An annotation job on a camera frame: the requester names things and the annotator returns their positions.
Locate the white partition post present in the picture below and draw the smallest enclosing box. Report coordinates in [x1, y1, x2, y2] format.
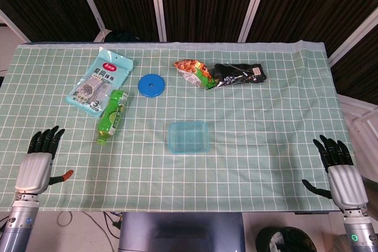
[0, 9, 32, 44]
[237, 0, 272, 43]
[327, 12, 378, 68]
[70, 0, 106, 42]
[148, 0, 167, 42]

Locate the blue-grey robot torso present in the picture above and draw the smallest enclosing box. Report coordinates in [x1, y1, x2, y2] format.
[118, 212, 247, 252]

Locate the blue round disc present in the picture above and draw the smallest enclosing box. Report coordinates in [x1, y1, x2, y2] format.
[138, 74, 167, 98]

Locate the black floor cable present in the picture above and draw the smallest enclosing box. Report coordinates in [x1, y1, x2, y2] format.
[87, 212, 122, 237]

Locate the clear blue plastic container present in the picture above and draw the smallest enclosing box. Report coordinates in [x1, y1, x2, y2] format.
[168, 120, 211, 155]

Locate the green drink bottle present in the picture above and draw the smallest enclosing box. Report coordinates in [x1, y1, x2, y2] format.
[96, 89, 129, 146]

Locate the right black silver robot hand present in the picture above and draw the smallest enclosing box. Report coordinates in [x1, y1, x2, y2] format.
[301, 135, 370, 211]

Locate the black socks package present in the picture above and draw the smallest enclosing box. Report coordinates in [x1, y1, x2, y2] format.
[213, 62, 269, 90]

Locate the orange green snack bag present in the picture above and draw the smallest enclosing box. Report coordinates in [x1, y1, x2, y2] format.
[173, 59, 215, 91]

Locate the green checked tablecloth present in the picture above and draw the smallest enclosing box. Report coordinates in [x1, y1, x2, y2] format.
[0, 40, 358, 214]

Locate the black rounded bag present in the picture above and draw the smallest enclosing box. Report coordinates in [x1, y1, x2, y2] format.
[105, 30, 143, 43]

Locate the black trash bin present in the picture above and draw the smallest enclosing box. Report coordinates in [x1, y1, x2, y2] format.
[255, 226, 318, 252]

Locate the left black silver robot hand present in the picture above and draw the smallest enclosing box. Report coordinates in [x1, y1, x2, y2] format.
[14, 126, 74, 195]

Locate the light blue dishcloth package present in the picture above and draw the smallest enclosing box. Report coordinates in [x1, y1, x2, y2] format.
[65, 47, 134, 118]

